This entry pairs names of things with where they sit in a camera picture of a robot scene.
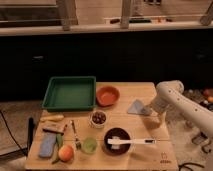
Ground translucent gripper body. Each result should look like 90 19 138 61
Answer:
142 106 165 130

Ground light blue towel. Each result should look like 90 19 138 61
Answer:
127 99 150 116

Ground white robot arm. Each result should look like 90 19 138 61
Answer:
148 80 213 139

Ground dark brown bowl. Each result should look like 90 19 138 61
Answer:
104 128 130 156

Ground red bowl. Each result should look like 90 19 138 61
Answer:
96 86 120 107

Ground white cup of grapes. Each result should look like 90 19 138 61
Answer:
90 111 107 128

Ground green plastic cup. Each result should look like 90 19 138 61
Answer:
82 137 97 154

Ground silver fork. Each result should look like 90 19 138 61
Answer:
71 120 81 150

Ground green plastic tray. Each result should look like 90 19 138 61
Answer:
42 76 96 112

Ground orange peach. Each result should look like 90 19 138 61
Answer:
58 145 74 162

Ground green pea pod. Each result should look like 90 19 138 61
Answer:
51 134 63 164

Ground yellow banana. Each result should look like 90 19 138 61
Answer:
40 115 64 122

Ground wooden brush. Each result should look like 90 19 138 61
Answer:
42 123 65 134

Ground blue sponge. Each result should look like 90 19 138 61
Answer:
39 133 56 158

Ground white spatula black handle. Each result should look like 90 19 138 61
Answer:
107 139 156 145

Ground black cable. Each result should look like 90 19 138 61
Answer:
0 110 28 158

